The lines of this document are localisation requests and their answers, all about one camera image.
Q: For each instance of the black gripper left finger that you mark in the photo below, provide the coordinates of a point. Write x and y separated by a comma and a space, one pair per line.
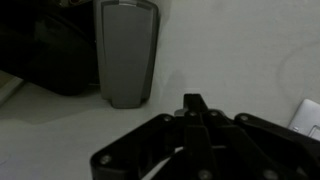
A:
180, 141

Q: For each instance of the white double light switch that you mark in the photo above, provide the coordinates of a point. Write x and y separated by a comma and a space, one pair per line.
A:
306, 119

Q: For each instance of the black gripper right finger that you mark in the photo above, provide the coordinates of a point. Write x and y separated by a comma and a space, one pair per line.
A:
250, 148

